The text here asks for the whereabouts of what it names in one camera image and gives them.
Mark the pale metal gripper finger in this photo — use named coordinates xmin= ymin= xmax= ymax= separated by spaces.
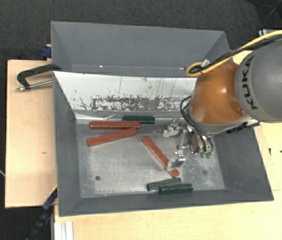
xmin=166 ymin=151 xmax=187 ymax=171
xmin=162 ymin=122 xmax=183 ymax=138

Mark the red-brown flat block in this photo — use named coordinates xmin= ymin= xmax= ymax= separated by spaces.
xmin=89 ymin=120 xmax=141 ymax=131
xmin=140 ymin=135 xmax=181 ymax=179
xmin=86 ymin=127 xmax=138 ymax=148

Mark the dark green flat block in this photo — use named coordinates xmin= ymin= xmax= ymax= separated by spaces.
xmin=158 ymin=182 xmax=194 ymax=196
xmin=146 ymin=177 xmax=183 ymax=192
xmin=121 ymin=115 xmax=156 ymax=125

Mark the grey metal bin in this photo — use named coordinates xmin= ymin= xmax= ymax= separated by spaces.
xmin=50 ymin=20 xmax=275 ymax=217

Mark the pale wood board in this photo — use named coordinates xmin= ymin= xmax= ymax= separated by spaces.
xmin=4 ymin=59 xmax=58 ymax=209

